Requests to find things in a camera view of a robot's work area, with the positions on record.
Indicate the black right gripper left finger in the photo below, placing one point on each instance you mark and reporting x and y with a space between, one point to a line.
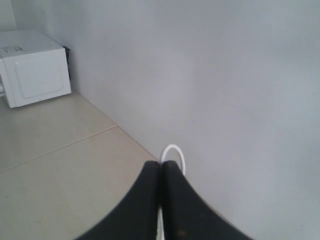
136 215

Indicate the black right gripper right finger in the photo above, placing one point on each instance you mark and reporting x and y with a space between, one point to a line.
185 215

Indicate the white microwave oven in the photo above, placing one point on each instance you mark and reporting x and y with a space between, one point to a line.
33 68

